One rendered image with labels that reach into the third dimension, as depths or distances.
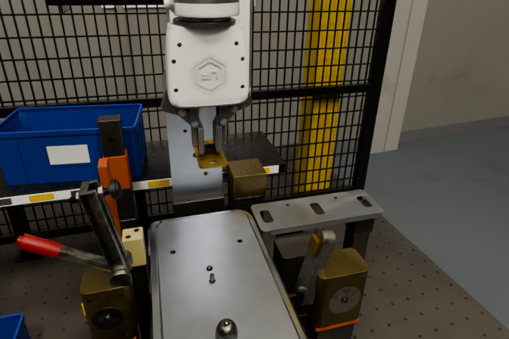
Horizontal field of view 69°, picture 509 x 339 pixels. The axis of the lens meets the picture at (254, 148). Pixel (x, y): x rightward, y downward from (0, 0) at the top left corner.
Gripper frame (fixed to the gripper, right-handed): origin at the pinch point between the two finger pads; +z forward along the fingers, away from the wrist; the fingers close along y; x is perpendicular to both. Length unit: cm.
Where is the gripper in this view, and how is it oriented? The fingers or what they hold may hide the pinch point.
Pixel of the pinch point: (208, 136)
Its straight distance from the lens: 51.5
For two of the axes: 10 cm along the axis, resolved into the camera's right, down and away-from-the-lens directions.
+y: 9.6, -1.0, 2.5
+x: -2.7, -4.3, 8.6
